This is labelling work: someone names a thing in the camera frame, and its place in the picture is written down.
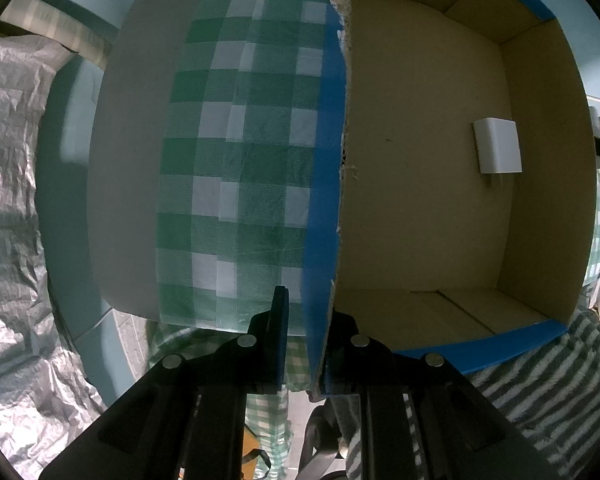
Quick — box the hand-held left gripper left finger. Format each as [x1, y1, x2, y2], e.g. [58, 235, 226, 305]
[40, 285, 291, 480]

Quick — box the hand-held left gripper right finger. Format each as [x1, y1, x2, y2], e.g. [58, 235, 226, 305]
[324, 311, 561, 480]

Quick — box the blue cardboard box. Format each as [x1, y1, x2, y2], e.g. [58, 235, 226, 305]
[86, 0, 597, 392]

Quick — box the green checked bedsheet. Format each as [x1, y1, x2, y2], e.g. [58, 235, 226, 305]
[145, 0, 600, 480]

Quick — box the green striped towel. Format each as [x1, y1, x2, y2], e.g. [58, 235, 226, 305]
[340, 307, 600, 480]

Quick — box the white charger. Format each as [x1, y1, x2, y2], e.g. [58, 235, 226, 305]
[472, 117, 524, 177]

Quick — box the silver crinkled sheet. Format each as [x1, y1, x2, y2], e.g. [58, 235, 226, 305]
[0, 35, 108, 463]

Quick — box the checked pillow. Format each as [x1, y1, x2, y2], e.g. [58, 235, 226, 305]
[0, 0, 122, 67]

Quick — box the black strap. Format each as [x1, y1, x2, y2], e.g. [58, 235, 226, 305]
[300, 402, 348, 480]

